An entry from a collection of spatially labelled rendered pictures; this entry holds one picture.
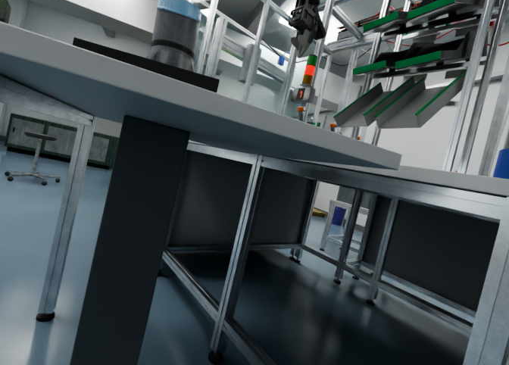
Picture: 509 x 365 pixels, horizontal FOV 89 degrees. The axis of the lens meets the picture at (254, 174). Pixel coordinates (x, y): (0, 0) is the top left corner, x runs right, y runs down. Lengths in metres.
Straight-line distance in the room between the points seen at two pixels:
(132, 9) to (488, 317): 5.27
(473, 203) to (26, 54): 0.72
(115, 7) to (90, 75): 4.98
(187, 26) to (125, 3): 4.56
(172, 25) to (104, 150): 5.60
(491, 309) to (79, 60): 0.72
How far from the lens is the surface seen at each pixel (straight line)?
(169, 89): 0.34
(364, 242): 2.60
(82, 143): 1.21
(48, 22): 8.92
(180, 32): 0.79
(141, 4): 5.34
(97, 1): 5.36
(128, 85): 0.34
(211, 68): 2.11
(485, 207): 0.65
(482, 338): 0.67
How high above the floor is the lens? 0.78
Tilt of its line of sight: 2 degrees down
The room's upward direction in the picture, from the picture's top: 13 degrees clockwise
